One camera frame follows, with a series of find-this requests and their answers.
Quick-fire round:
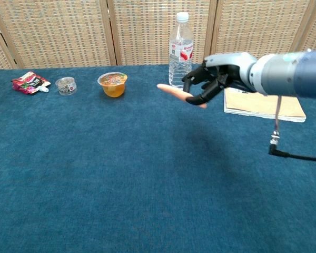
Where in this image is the orange jelly cup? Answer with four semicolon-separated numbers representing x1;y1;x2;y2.
97;72;129;99

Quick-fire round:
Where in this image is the tan spiral notebook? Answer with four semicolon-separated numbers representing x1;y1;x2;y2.
223;87;307;123

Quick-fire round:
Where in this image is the blue velvet tablecloth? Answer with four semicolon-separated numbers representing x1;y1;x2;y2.
0;62;316;253

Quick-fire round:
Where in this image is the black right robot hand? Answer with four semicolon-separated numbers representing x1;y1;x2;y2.
181;52;258;106

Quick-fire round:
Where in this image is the woven wooden folding screen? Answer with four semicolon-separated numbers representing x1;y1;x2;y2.
0;0;316;71

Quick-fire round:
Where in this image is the red snack pouch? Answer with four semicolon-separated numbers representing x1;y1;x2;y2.
11;71;52;95

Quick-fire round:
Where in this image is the clear plastic water bottle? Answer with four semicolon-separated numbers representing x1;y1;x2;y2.
168;12;194;89

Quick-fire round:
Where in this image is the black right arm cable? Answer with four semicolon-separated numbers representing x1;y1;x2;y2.
268;95;316;162

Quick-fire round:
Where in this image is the clear round clip container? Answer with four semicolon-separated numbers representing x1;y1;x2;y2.
55;76;78;96

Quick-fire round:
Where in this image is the beige stretchy putty stick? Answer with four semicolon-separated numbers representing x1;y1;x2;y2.
157;83;208;109

